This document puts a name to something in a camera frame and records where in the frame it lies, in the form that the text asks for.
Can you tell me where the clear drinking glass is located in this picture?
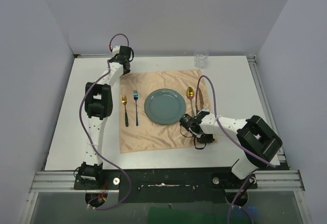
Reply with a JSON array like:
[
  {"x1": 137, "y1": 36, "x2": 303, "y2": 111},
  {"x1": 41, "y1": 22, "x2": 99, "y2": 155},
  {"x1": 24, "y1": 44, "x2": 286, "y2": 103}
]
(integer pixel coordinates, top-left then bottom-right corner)
[{"x1": 194, "y1": 50, "x2": 209, "y2": 69}]

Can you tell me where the gold fork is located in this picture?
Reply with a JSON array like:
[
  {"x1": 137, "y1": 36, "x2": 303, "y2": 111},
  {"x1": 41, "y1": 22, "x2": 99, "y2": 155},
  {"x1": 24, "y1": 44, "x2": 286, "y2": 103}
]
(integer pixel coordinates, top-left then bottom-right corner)
[{"x1": 122, "y1": 95, "x2": 129, "y2": 127}]

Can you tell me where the copper table knife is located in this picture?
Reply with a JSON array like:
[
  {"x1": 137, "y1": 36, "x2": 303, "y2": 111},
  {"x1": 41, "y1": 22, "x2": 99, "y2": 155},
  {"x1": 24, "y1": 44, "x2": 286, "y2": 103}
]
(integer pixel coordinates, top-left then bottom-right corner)
[{"x1": 196, "y1": 88, "x2": 204, "y2": 112}]

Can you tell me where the blue fork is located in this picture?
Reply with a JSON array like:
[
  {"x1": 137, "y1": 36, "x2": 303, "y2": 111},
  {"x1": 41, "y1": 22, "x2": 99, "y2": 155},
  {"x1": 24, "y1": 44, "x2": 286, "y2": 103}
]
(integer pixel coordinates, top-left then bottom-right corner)
[{"x1": 133, "y1": 90, "x2": 139, "y2": 126}]

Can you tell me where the peach satin cloth napkin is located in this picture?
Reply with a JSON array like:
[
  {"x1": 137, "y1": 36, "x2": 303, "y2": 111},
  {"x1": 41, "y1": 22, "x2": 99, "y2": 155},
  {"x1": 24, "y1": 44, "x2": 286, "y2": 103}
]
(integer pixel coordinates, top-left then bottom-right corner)
[{"x1": 119, "y1": 69, "x2": 212, "y2": 153}]

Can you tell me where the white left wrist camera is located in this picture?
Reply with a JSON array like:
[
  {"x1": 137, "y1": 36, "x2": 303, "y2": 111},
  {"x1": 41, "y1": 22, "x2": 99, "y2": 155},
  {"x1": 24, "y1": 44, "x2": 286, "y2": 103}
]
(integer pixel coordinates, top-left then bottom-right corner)
[{"x1": 109, "y1": 45, "x2": 121, "y2": 56}]

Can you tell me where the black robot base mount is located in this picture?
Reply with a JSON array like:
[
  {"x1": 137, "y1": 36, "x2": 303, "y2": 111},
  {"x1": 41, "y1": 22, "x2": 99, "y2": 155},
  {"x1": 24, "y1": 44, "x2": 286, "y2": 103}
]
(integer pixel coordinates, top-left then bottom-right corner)
[{"x1": 74, "y1": 167, "x2": 258, "y2": 204}]

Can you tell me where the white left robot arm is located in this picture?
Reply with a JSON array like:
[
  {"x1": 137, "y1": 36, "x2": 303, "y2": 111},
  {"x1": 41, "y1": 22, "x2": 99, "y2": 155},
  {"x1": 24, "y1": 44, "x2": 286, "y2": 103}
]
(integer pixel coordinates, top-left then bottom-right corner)
[{"x1": 77, "y1": 46, "x2": 134, "y2": 189}]

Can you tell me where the teal round plate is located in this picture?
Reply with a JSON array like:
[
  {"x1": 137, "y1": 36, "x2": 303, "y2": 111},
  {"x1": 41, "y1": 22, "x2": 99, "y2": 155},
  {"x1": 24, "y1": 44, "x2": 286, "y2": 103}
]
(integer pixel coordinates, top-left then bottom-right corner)
[{"x1": 144, "y1": 88, "x2": 186, "y2": 125}]

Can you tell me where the iridescent gold spoon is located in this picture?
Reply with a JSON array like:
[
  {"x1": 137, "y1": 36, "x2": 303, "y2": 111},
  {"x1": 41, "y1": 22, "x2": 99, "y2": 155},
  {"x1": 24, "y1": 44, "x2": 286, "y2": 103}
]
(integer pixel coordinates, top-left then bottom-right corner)
[{"x1": 186, "y1": 86, "x2": 195, "y2": 117}]

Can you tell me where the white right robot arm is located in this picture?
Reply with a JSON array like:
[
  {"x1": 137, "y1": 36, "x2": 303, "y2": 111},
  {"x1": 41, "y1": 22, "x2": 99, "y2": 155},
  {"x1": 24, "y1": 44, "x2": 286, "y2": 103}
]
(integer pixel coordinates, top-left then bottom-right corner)
[{"x1": 179, "y1": 109, "x2": 283, "y2": 188}]

